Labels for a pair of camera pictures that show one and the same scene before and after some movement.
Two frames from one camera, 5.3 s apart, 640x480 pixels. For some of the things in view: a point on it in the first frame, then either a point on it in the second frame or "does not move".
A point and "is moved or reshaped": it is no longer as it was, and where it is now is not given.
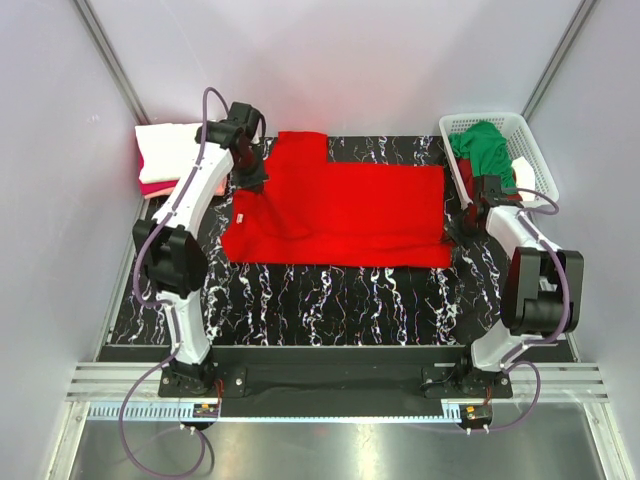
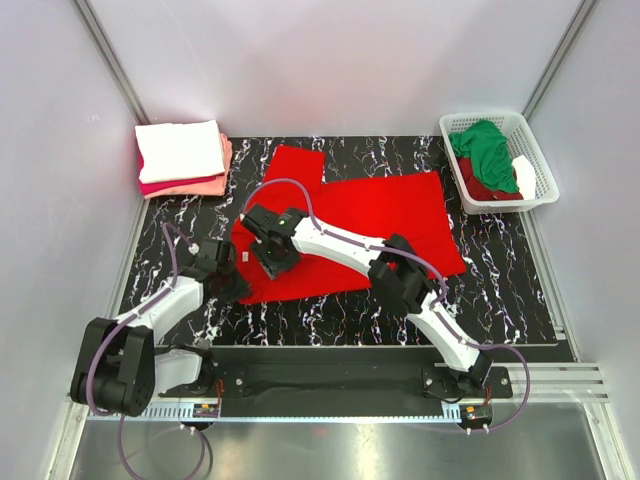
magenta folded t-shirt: x=146 y=187 does not move
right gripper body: x=473 y=230 -> x=271 y=262
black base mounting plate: x=334 y=371 does not move
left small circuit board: x=205 y=410 does not move
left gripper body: x=250 y=172 -> x=233 y=285
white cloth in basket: x=525 y=178 does not move
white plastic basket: x=518 y=136 does not move
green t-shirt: x=485 y=145 does not move
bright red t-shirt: x=313 y=212 is moved or reshaped
